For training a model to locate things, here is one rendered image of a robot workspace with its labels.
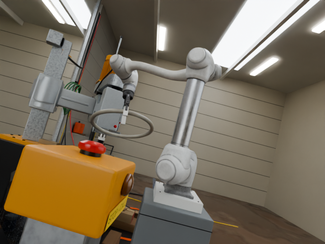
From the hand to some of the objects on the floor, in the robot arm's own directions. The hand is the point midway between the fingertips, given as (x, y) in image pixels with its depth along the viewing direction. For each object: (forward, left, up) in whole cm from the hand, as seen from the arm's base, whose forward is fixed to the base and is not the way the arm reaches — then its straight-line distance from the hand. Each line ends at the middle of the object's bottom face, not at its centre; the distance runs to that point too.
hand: (124, 118), depth 141 cm
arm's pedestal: (-45, +12, -122) cm, 131 cm away
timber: (-9, -68, -124) cm, 142 cm away
